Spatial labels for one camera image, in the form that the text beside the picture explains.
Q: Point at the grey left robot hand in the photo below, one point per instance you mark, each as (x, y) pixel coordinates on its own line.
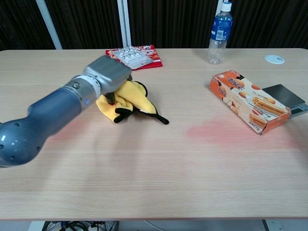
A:
(108, 71)

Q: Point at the yellow cloth with black trim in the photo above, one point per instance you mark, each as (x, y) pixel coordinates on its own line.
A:
(142, 101)

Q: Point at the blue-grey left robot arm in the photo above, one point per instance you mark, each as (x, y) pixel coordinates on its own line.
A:
(48, 113)

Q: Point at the clear plastic blister tray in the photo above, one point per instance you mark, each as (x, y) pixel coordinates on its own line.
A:
(133, 56)

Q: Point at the red snack package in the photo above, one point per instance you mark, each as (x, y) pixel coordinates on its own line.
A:
(154, 60)

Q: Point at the clear bottle with blue label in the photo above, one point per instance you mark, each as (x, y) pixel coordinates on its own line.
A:
(220, 31)

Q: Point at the orange biscuit box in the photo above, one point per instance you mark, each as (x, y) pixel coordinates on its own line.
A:
(250, 101)

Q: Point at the white round desk grommet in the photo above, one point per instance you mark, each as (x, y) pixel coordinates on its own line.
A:
(274, 59)

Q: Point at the grey digital kitchen scale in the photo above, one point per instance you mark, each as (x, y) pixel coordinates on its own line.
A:
(284, 95)

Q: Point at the white partition post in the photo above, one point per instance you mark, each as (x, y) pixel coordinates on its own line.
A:
(49, 24)
(124, 24)

